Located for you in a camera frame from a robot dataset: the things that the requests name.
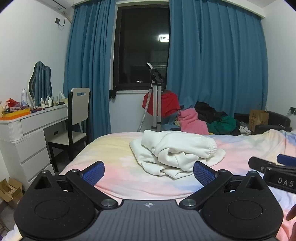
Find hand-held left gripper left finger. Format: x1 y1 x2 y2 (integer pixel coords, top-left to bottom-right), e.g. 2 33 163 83
30 160 118 210

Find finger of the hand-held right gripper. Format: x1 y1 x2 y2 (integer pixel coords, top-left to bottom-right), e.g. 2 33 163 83
248 156 296 173
277 153 296 167

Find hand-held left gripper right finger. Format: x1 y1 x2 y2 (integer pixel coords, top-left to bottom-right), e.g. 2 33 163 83
179 161 267 211

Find white jacket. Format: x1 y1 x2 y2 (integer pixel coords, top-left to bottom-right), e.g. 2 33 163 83
129 130 226 179

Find black clothes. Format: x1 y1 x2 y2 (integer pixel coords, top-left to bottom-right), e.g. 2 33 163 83
194 101 228 124

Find person's right hand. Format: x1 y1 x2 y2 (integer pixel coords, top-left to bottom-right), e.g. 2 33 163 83
286 204 296 221

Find pastel bed sheet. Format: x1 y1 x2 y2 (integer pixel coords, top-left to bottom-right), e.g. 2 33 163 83
0 128 296 241

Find black sofa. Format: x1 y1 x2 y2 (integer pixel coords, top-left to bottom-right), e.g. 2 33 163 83
233 111 292 135

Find brown paper bag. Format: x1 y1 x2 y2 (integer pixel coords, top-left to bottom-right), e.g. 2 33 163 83
248 109 270 132

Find green cloth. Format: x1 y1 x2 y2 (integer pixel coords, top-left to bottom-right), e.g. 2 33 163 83
207 115 237 135

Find pink cloth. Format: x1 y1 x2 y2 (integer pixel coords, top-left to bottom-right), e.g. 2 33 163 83
177 108 210 135

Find white and black chair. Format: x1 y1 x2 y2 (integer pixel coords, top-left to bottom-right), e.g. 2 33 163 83
47 87 92 172

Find white dressing table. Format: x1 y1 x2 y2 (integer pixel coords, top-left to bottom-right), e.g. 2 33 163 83
0 104 70 191

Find red cloth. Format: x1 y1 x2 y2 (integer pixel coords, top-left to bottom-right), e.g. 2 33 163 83
142 90 181 118

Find silver tripod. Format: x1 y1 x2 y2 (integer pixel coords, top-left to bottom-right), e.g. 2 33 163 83
138 62 165 133

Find cardboard box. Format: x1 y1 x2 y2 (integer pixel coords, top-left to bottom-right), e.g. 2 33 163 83
0 177 24 209

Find orange tray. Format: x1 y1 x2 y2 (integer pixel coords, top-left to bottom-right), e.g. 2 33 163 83
0 108 31 120

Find blue curtain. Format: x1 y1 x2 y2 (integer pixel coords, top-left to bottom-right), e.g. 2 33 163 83
165 0 269 119
63 0 119 142

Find wavy framed mirror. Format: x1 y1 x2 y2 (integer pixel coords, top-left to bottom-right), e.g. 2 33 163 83
29 61 53 106

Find red pouch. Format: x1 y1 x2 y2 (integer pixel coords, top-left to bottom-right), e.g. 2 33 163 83
6 98 21 108

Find dark window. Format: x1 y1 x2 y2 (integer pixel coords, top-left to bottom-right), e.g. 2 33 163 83
113 6 171 92

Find white air conditioner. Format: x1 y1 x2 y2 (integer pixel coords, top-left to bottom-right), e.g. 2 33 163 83
49 0 68 10

